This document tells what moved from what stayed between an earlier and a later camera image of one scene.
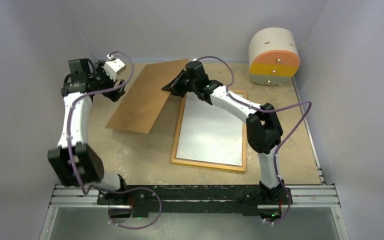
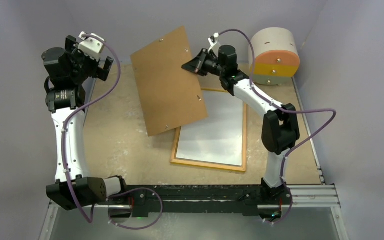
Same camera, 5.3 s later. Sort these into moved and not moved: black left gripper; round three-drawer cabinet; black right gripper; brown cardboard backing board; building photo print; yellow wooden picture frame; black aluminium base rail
Moved: black left gripper; brown cardboard backing board; black right gripper
Not moved: black aluminium base rail; building photo print; yellow wooden picture frame; round three-drawer cabinet
